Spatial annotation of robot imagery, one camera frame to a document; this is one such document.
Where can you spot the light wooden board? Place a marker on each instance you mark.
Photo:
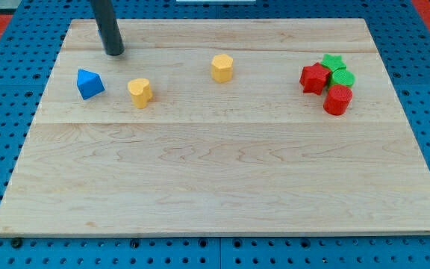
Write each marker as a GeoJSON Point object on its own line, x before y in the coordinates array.
{"type": "Point", "coordinates": [253, 156]}

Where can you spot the yellow hexagon block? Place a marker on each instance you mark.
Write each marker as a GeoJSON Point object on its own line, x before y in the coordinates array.
{"type": "Point", "coordinates": [222, 68]}

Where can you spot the yellow heart block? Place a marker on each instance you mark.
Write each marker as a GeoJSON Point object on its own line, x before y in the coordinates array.
{"type": "Point", "coordinates": [140, 91]}

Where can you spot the red star block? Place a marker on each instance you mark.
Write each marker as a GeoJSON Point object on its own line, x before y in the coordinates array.
{"type": "Point", "coordinates": [314, 78]}

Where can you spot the red cylinder block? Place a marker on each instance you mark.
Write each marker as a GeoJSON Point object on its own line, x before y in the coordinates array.
{"type": "Point", "coordinates": [337, 100]}

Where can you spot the blue triangular block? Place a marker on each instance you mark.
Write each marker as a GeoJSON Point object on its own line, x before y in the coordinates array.
{"type": "Point", "coordinates": [89, 84]}

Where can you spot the green cylinder block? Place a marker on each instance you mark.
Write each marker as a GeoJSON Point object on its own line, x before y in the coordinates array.
{"type": "Point", "coordinates": [342, 77]}

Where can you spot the green star block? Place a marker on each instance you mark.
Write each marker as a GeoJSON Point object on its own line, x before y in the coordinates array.
{"type": "Point", "coordinates": [333, 62]}

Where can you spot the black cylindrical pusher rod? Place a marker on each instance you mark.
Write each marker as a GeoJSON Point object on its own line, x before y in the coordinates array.
{"type": "Point", "coordinates": [108, 27]}

